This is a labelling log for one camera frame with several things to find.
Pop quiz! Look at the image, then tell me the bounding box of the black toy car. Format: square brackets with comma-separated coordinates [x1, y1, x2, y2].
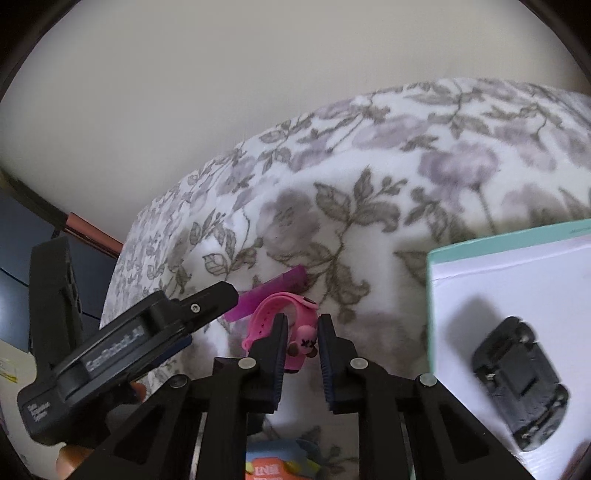
[471, 316, 571, 452]

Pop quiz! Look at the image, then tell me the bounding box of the dark cabinet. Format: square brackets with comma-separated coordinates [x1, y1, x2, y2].
[0, 185, 116, 356]

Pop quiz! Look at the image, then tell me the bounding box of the white box with green rim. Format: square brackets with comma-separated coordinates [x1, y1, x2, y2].
[426, 219, 591, 480]

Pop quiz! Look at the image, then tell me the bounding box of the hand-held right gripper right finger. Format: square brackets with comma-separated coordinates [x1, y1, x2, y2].
[318, 314, 536, 480]

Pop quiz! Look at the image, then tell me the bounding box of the reddish wooden rail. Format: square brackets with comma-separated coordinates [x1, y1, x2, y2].
[65, 212, 125, 257]

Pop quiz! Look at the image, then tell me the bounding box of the pink and purple watch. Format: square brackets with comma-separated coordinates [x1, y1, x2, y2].
[225, 265, 319, 372]

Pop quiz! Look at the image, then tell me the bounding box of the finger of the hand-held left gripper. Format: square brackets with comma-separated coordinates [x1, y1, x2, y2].
[152, 281, 241, 365]

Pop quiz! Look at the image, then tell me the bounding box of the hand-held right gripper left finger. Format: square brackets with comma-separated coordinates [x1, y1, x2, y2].
[88, 314, 289, 480]

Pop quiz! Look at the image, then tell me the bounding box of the person's left hand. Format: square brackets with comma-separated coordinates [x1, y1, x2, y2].
[58, 445, 95, 480]

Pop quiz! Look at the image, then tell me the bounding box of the floral blanket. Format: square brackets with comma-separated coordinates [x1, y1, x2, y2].
[99, 78, 591, 480]

